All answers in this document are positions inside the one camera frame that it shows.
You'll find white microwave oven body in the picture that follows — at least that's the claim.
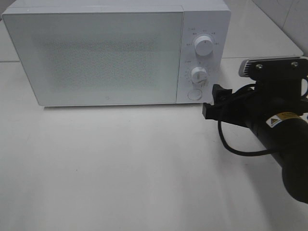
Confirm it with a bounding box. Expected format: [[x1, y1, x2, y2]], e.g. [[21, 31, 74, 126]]
[[1, 0, 231, 105]]

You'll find white timer knob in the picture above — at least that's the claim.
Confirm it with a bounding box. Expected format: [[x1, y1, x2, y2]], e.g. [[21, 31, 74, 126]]
[[191, 67, 208, 84]]

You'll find upper white power knob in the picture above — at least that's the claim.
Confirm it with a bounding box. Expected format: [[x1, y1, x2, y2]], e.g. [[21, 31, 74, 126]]
[[194, 35, 213, 56]]

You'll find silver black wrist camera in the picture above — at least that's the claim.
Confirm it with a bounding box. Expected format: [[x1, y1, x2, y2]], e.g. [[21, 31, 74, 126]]
[[238, 56, 308, 81]]

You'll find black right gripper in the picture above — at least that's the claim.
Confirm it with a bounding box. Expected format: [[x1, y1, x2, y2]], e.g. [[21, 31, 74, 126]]
[[202, 80, 308, 131]]

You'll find white microwave door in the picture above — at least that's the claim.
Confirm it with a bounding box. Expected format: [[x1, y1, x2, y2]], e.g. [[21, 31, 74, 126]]
[[3, 13, 182, 106]]

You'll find black camera cable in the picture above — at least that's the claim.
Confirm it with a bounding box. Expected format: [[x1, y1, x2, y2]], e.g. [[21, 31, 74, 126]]
[[217, 79, 308, 157]]

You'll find round white door button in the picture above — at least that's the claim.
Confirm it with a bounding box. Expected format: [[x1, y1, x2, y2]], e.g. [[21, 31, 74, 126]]
[[188, 89, 202, 101]]

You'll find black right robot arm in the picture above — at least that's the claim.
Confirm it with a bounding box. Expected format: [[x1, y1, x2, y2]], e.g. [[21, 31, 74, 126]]
[[202, 83, 308, 203]]

